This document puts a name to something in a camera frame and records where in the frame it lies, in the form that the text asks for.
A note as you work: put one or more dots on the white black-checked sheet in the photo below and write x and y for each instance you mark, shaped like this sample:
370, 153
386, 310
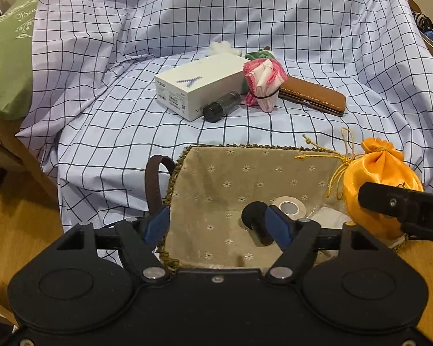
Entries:
130, 79

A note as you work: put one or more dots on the black elastic band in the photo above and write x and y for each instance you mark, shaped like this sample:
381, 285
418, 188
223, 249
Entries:
265, 96

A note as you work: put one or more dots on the woven basket with floral liner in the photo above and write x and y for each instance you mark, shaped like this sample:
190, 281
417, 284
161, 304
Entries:
220, 187

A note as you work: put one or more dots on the green soft cloth item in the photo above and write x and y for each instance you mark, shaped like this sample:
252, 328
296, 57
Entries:
259, 55

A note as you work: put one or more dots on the white cardboard box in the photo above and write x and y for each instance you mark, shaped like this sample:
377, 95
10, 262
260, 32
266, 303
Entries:
216, 72

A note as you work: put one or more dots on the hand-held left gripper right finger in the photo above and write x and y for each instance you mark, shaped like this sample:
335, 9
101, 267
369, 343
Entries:
279, 223

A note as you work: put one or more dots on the brown leather case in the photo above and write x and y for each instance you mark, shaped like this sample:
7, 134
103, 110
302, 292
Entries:
310, 93

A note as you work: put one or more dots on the black cylindrical bottle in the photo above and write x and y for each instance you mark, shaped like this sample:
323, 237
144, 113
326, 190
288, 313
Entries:
220, 107

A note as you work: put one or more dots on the white tissue packet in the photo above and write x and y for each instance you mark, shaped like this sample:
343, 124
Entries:
332, 215

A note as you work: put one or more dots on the wooden table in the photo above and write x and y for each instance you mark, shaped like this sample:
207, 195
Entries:
39, 173

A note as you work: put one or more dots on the green printed pillow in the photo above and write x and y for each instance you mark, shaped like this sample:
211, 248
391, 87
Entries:
7, 61

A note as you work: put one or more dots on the orange satin pouch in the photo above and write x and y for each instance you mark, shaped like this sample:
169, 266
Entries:
379, 173

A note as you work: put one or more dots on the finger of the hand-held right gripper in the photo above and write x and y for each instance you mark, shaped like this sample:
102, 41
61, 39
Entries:
379, 198

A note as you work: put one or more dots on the black foam roller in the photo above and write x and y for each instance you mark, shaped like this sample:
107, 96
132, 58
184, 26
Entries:
254, 216

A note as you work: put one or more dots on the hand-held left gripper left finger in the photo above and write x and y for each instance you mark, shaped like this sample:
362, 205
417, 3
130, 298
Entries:
157, 223

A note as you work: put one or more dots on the pink and white cloth bundle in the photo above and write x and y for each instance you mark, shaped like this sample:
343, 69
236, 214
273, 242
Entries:
263, 75

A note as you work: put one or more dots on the beige tape roll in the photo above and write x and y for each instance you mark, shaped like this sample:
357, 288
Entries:
300, 205

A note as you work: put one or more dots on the white cotton fluff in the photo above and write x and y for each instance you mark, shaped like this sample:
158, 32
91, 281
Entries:
220, 48

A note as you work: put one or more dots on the black white patterned item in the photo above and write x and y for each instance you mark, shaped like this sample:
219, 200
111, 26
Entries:
422, 21

